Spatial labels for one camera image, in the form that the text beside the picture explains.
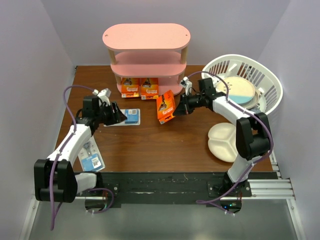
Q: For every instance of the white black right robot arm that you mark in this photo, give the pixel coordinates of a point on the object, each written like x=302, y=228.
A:
x=253, y=139

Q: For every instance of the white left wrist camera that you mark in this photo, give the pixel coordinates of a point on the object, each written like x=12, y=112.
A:
x=103, y=95

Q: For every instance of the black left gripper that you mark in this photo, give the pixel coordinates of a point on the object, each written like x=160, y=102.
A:
x=116, y=116

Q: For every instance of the white plastic laundry basket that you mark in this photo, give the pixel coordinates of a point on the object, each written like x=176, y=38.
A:
x=269, y=90

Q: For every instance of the cream divided plate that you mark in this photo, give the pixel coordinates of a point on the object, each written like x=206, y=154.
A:
x=222, y=142

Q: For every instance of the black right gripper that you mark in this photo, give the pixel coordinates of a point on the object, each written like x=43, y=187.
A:
x=184, y=108

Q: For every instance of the blue razor blister pack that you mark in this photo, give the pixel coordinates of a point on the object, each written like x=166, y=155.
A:
x=90, y=157
x=133, y=117

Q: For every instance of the cream and blue floral plate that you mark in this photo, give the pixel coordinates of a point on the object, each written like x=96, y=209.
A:
x=239, y=89

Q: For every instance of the orange razor box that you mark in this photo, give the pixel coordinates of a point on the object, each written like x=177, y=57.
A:
x=130, y=87
x=149, y=88
x=165, y=105

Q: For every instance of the pink three-tier wooden shelf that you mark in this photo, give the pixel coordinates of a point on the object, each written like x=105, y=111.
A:
x=148, y=50

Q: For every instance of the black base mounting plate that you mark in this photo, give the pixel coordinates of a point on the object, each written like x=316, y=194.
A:
x=170, y=188

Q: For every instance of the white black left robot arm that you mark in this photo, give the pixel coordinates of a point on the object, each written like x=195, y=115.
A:
x=54, y=177

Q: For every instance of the aluminium frame rail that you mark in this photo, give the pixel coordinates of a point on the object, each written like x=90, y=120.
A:
x=179, y=146

